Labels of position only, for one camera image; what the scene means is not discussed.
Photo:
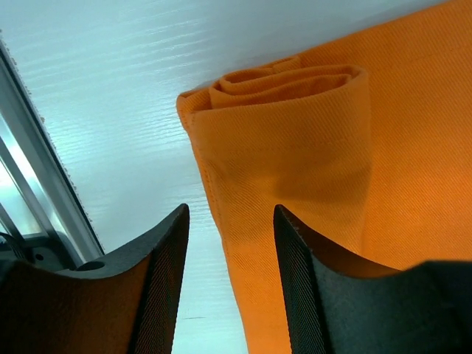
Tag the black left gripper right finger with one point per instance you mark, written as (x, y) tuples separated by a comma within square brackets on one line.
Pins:
[(339, 302)]

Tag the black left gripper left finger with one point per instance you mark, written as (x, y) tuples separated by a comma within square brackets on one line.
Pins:
[(123, 302)]

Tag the orange trousers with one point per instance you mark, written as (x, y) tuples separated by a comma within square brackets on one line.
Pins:
[(366, 139)]

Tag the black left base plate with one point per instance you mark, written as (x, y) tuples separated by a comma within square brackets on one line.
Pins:
[(41, 251)]

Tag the aluminium front rail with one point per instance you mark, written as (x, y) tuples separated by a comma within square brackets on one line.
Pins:
[(36, 195)]

